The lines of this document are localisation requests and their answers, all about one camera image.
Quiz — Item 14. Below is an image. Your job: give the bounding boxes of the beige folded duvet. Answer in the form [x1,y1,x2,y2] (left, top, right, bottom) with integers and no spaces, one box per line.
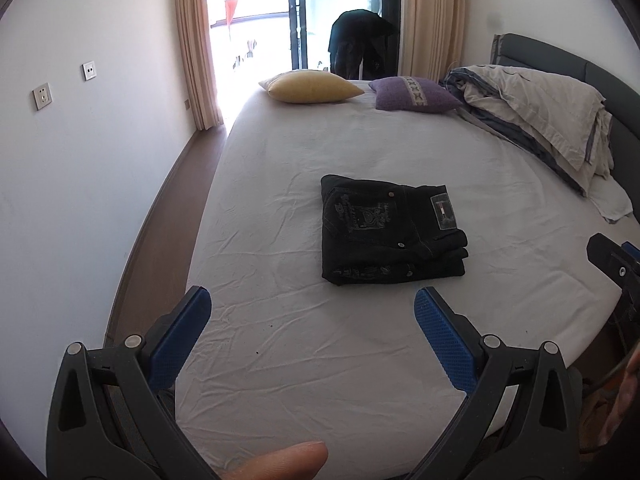
[442,64,615,196]

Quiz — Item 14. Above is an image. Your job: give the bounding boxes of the bed with white sheet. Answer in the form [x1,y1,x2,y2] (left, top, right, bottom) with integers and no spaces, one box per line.
[175,77,640,480]

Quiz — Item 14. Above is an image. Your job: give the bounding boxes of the beige curtain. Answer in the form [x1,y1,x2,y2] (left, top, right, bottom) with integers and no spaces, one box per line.
[172,0,226,132]
[400,0,471,83]

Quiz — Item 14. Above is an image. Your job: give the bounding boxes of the black denim pants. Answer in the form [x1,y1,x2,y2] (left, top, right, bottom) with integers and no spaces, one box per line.
[320,174,468,287]

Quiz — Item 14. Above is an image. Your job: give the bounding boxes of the grey upholstered headboard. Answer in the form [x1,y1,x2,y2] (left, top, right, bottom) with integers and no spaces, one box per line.
[492,33,640,211]

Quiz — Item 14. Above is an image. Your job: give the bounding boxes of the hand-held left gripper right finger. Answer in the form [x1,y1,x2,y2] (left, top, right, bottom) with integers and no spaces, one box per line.
[405,287,601,480]

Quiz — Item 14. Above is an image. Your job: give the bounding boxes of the black sliding door frame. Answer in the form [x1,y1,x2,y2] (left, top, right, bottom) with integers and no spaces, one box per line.
[287,0,306,71]

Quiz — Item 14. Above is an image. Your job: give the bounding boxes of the yellow pillow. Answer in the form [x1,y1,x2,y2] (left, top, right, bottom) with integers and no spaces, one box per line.
[258,70,366,104]

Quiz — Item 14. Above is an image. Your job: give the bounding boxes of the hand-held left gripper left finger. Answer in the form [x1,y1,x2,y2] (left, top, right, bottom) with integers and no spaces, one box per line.
[45,285,223,480]

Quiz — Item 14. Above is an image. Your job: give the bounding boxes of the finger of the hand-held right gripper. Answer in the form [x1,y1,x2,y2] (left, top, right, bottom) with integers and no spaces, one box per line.
[586,232,640,306]

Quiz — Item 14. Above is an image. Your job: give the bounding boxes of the white cloth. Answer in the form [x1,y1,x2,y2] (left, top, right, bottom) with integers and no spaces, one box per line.
[590,172,635,224]

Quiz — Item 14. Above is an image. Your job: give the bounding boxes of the person's left hand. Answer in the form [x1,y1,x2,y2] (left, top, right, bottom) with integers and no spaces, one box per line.
[220,441,328,480]

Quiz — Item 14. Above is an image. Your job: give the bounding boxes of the purple pillow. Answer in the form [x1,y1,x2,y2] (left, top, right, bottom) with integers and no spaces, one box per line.
[369,76,463,113]

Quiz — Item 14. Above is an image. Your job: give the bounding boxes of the dark hanging clothes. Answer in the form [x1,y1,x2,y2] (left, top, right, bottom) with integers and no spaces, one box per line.
[327,9,398,81]

